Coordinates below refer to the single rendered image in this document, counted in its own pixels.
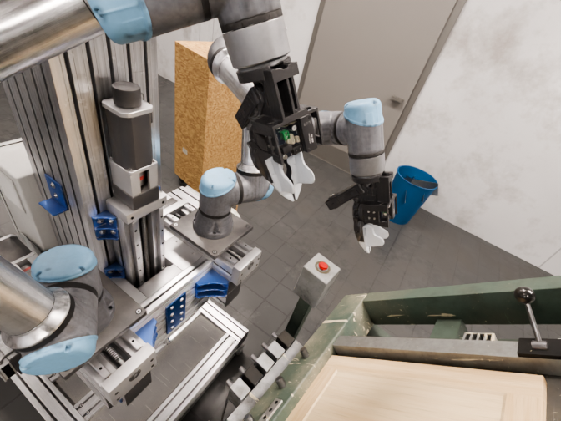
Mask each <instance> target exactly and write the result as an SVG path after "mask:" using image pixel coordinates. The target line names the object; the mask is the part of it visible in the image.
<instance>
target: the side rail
mask: <svg viewBox="0 0 561 421"><path fill-rule="evenodd" d="M517 287H529V288H531V289H532V290H533V291H534V292H535V295H536V298H535V300H534V302H532V303H530V305H531V308H532V311H533V315H534V318H535V321H536V324H561V276H546V277H537V278H528V279H518V280H509V281H500V282H482V283H473V284H463V285H454V286H444V287H427V288H418V289H408V290H399V291H389V292H372V293H368V294H367V295H366V297H365V298H364V300H363V301H362V302H363V304H364V306H365V308H366V310H367V311H368V313H369V315H370V317H371V319H372V321H373V323H374V324H375V325H435V324H436V322H437V319H462V320H463V322H464V324H465V325H515V324H530V321H529V318H528V314H527V310H526V307H525V305H524V304H523V303H521V302H518V301H517V300H516V299H515V297H514V295H513V293H514V290H515V289H516V288H517Z"/></svg>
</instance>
